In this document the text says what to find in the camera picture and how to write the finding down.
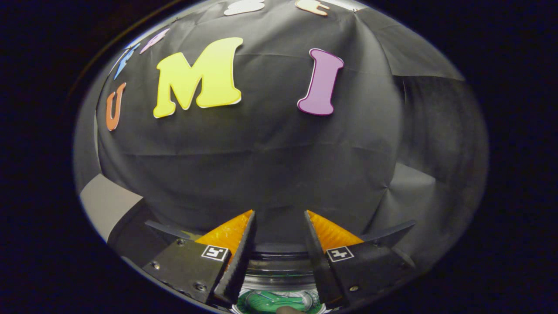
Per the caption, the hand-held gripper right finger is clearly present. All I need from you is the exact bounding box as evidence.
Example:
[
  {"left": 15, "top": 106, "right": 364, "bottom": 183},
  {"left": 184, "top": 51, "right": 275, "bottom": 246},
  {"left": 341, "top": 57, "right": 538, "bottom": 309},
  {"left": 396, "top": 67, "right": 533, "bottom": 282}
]
[{"left": 303, "top": 210, "right": 415, "bottom": 307}]

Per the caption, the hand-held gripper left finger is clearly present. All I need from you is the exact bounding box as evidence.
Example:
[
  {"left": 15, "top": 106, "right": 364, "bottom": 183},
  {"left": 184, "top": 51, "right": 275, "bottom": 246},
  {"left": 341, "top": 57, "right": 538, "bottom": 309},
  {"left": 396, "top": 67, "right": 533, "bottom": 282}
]
[{"left": 143, "top": 210, "right": 257, "bottom": 306}]

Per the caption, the grey washing machine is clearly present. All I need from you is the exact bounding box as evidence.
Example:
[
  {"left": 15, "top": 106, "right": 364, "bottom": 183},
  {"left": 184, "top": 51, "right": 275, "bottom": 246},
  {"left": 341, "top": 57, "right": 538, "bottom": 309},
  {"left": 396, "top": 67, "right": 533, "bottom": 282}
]
[{"left": 107, "top": 198, "right": 419, "bottom": 314}]

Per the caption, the green polo shirt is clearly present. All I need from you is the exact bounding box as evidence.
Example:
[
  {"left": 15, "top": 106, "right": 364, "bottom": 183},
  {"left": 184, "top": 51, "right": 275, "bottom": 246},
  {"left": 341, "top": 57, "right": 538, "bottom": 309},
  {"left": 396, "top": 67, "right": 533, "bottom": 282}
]
[{"left": 238, "top": 290, "right": 321, "bottom": 314}]

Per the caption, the dark transparent washing machine lid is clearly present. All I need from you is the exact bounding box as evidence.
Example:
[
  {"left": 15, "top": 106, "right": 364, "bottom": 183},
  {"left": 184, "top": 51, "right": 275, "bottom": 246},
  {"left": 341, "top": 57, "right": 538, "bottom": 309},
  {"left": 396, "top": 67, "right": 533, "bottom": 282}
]
[{"left": 145, "top": 219, "right": 417, "bottom": 263}]

